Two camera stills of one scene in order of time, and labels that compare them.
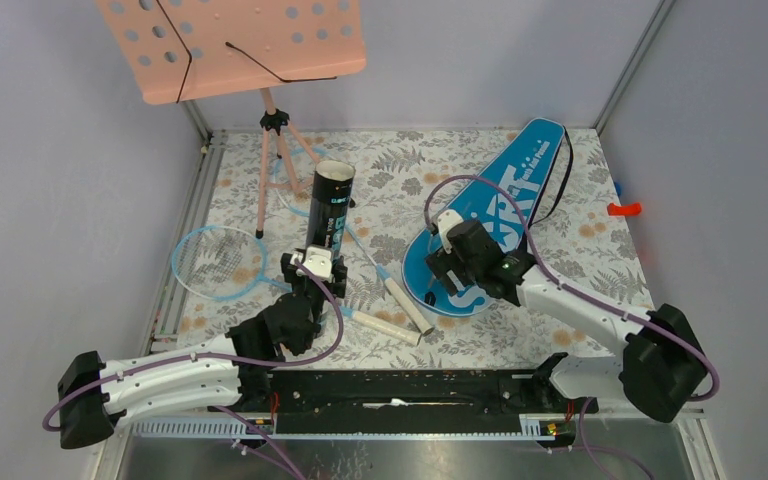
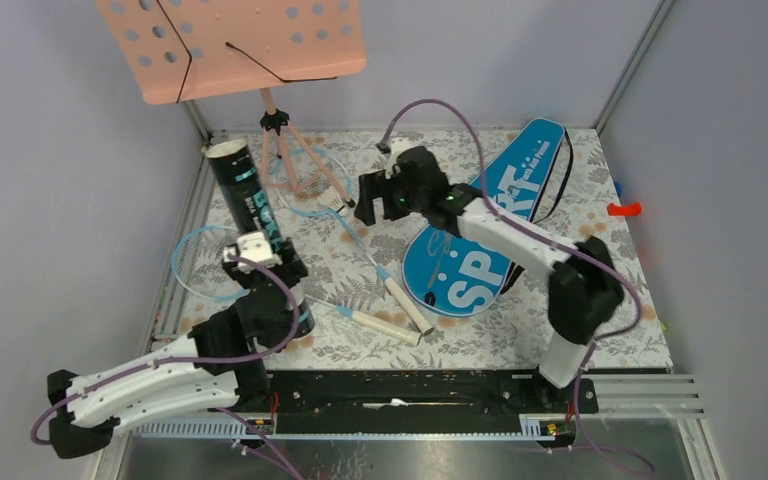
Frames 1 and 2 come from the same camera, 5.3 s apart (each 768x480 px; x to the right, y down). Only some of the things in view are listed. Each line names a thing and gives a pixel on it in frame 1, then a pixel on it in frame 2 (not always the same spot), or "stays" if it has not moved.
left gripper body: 315,293 → 284,274
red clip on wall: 623,211 stays
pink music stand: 184,50 stays
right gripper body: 443,261 → 398,200
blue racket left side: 225,263 stays
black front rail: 393,401 stays
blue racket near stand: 293,176 stays
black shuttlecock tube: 329,204 → 248,210
